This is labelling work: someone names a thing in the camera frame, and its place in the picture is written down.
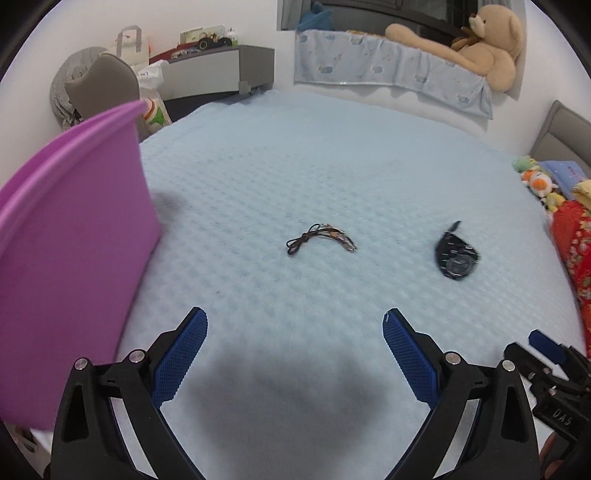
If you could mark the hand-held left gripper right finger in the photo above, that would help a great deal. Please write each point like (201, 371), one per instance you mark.
(408, 355)

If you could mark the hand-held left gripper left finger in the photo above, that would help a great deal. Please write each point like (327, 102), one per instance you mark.
(182, 350)

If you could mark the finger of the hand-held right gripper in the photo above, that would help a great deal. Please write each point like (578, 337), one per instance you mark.
(547, 344)
(526, 364)

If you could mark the purple plastic container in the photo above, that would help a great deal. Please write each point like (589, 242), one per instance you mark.
(69, 254)

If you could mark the person's right hand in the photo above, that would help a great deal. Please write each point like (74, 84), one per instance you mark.
(547, 461)

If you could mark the red patterned blanket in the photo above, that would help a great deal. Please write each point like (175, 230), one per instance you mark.
(575, 249)

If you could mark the black wristwatch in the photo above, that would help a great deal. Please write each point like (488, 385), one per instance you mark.
(455, 261)

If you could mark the yellow plush toy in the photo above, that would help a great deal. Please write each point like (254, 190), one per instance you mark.
(555, 202)

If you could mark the white orange plush toy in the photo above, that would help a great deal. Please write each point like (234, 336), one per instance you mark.
(538, 182)

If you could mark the blue pillow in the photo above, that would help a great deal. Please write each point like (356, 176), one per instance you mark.
(565, 174)

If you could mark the green plush toy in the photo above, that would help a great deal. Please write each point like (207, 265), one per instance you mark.
(526, 165)

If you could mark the grey headboard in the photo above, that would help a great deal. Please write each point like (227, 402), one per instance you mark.
(561, 134)

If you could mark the light blue blanket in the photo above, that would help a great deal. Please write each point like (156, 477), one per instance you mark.
(300, 161)

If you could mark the white printed plastic bag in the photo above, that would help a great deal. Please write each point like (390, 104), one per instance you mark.
(154, 106)

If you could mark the grey nightstand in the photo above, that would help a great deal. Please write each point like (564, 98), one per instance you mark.
(207, 74)

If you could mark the grey chair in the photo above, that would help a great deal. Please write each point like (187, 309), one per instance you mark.
(101, 83)

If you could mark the blue printed cloth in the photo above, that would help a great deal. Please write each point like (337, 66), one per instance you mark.
(392, 64)

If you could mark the tan teddy bear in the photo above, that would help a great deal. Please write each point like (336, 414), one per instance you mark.
(494, 50)

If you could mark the white tote bag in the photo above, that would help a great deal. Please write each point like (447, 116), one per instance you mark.
(131, 48)

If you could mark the toy car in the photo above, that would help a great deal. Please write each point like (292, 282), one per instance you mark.
(214, 41)

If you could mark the blue plush toy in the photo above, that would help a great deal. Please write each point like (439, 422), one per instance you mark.
(316, 18)

